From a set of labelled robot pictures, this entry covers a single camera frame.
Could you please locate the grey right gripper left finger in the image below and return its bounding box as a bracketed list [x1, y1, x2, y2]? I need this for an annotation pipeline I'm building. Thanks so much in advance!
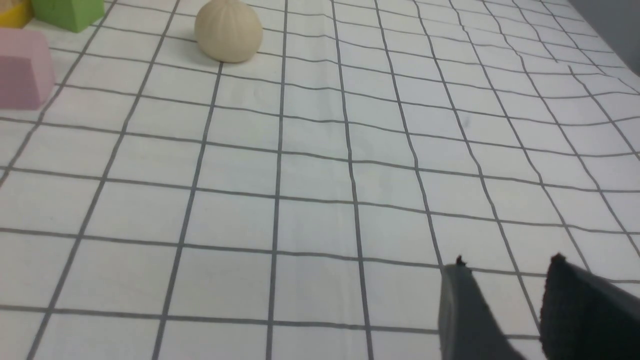
[438, 255, 524, 360]

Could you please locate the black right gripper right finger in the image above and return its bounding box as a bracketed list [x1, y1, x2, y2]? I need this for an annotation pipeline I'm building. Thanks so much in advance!
[540, 253, 640, 360]

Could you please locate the cream bun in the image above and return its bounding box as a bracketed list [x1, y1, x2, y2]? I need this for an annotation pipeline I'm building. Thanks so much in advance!
[194, 0, 263, 64]

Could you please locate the white grid tablecloth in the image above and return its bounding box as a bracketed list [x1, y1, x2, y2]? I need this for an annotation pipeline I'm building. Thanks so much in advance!
[0, 0, 640, 360]

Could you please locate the green cube block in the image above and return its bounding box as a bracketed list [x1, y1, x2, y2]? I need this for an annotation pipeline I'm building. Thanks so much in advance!
[31, 0, 105, 34]

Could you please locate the pink cube block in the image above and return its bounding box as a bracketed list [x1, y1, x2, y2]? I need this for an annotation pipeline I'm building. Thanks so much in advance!
[0, 27, 55, 110]

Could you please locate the yellow cube block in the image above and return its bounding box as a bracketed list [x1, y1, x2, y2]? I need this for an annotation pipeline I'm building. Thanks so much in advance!
[0, 0, 34, 28]

